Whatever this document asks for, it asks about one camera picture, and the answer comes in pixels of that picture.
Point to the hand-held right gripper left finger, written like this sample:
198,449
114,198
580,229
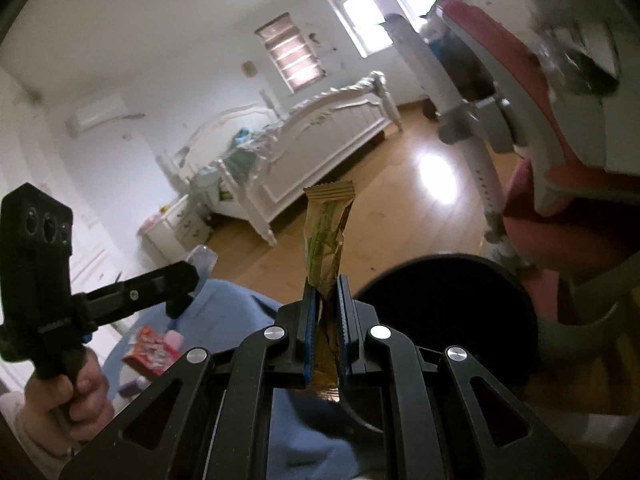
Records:
310,330

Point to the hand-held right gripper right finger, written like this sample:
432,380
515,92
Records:
344,330

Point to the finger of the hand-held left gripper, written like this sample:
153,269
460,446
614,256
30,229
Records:
150,285

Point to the clear plastic wrapper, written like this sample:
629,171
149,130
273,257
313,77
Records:
204,257

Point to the gold and green snack wrapper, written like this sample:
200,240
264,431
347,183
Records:
325,240

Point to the black trash bin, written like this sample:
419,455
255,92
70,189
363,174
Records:
450,300

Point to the person's left forearm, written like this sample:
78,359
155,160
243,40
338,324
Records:
25,440

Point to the person's left hand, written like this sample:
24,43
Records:
85,395

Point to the white wardrobe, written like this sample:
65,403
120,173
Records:
115,260

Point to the white nightstand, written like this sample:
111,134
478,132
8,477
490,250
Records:
175,235

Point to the red snack packet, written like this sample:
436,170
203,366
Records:
150,352

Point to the blue tablecloth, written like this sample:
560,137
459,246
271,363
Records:
235,310

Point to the white air conditioner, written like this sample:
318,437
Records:
97,112

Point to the white bed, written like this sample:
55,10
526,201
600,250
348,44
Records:
310,160

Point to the rumpled bedding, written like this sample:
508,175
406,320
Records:
260,150

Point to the blue plush toy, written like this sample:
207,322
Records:
244,136

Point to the window with striped blind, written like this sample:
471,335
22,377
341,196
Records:
290,52

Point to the pile of clothes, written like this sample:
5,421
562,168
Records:
460,60

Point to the beige wall plaque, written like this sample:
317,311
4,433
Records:
249,69

